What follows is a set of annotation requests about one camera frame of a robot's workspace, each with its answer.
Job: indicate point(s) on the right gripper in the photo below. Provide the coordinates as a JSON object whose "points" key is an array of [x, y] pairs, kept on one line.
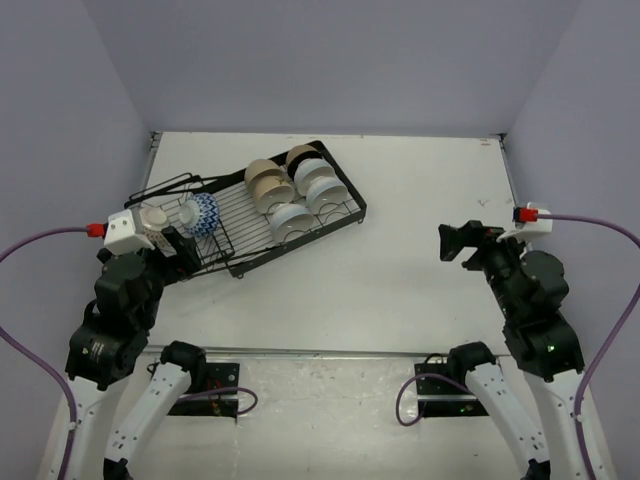
{"points": [[474, 233]]}

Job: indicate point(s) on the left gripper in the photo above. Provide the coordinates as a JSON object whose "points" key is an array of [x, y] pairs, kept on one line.
{"points": [[185, 260]]}

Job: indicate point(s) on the blue zigzag patterned bowl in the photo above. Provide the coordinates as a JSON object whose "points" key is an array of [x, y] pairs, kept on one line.
{"points": [[200, 214]]}

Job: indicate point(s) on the beige patterned small bowl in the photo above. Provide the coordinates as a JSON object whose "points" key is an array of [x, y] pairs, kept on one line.
{"points": [[154, 220]]}

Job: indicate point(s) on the beige bowl with flower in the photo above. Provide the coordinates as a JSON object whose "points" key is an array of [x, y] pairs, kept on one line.
{"points": [[271, 191]]}

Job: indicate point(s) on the light blue bowl front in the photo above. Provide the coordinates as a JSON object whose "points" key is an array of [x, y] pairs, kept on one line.
{"points": [[288, 219]]}

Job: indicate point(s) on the light blue bowl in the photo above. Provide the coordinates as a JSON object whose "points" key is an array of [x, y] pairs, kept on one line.
{"points": [[309, 170], [288, 219], [325, 194]]}

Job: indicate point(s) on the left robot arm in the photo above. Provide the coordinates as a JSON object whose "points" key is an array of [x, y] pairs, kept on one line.
{"points": [[103, 352]]}

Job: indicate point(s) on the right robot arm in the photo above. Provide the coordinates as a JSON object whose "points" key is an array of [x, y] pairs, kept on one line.
{"points": [[529, 287]]}

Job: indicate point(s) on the beige bowl rear left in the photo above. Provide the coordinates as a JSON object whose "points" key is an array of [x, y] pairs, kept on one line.
{"points": [[258, 169]]}

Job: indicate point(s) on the tan and black bowl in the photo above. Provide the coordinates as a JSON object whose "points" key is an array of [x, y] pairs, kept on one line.
{"points": [[297, 155]]}

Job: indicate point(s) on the black wire dish rack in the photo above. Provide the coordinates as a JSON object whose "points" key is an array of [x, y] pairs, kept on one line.
{"points": [[242, 242]]}

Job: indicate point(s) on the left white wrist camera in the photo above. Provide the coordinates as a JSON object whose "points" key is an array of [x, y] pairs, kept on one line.
{"points": [[125, 233]]}

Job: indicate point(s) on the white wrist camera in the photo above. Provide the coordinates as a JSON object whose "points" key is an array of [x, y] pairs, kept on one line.
{"points": [[527, 225], [125, 233]]}

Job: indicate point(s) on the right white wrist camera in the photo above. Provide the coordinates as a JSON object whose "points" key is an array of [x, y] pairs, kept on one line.
{"points": [[527, 225]]}

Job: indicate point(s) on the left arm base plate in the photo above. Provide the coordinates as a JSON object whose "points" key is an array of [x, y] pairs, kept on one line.
{"points": [[218, 396]]}

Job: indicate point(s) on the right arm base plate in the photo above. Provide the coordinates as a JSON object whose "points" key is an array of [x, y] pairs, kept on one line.
{"points": [[439, 395]]}

